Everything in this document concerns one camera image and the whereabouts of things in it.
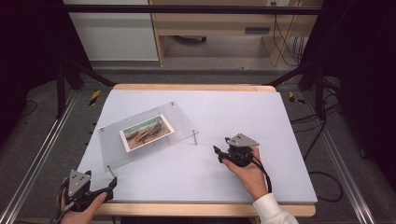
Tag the person's right white sleeve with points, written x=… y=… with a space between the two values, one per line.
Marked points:
x=274 y=211

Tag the white table mat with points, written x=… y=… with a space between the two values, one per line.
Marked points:
x=202 y=174

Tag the black curtain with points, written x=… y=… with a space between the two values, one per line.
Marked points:
x=367 y=77
x=25 y=46

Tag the black horizontal frame bar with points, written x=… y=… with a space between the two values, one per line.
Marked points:
x=186 y=9

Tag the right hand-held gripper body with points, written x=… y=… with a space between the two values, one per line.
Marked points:
x=241 y=149

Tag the person's right hand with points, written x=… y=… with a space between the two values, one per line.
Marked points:
x=252 y=177

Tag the wooden table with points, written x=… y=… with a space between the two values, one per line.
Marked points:
x=193 y=87

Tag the clear acrylic photo frame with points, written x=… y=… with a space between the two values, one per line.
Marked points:
x=146 y=137

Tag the light wooden desk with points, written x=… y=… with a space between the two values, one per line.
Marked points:
x=218 y=25

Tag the boat painting print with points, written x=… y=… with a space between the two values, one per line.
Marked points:
x=147 y=133

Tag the black metal stand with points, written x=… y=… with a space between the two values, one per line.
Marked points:
x=60 y=90
x=320 y=93

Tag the grey desk label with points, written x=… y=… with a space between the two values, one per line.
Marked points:
x=257 y=30

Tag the aluminium floor rail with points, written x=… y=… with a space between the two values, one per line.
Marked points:
x=37 y=155
x=339 y=161

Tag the white cabinet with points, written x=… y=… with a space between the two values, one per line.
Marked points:
x=115 y=37

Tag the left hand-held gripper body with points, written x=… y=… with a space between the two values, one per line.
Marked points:
x=77 y=183

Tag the person's left hand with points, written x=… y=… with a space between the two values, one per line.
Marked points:
x=84 y=214

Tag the white wall socket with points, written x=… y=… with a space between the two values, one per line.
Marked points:
x=278 y=2

